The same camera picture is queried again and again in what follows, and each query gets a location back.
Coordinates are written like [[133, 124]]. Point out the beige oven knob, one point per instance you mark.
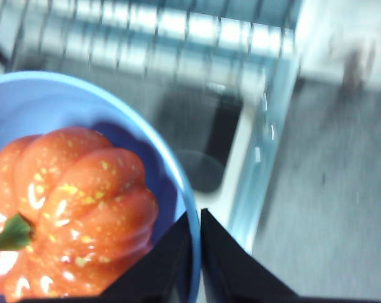
[[356, 67]]

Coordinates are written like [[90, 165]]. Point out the white toaster oven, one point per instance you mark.
[[323, 38]]

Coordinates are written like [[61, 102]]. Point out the blue bowl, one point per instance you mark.
[[51, 101]]

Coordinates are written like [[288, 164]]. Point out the orange pumpkin with green stem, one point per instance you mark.
[[77, 195]]

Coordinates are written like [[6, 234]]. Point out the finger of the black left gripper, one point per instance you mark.
[[234, 274], [165, 271]]

